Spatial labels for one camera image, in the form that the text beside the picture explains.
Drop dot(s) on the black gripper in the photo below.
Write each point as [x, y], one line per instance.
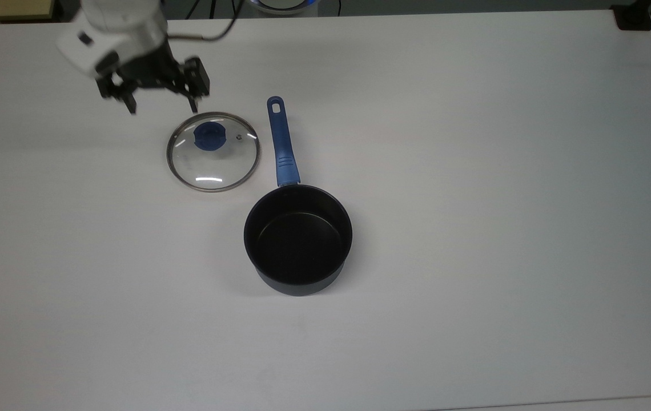
[151, 71]

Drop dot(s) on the glass lid with blue knob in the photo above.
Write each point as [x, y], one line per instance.
[214, 154]

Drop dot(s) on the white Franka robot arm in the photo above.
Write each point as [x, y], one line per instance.
[114, 28]

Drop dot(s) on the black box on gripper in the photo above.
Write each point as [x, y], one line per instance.
[199, 77]

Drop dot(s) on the wooden board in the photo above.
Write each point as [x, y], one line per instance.
[5, 8]

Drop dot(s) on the black clamp at table corner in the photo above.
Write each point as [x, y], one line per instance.
[633, 17]

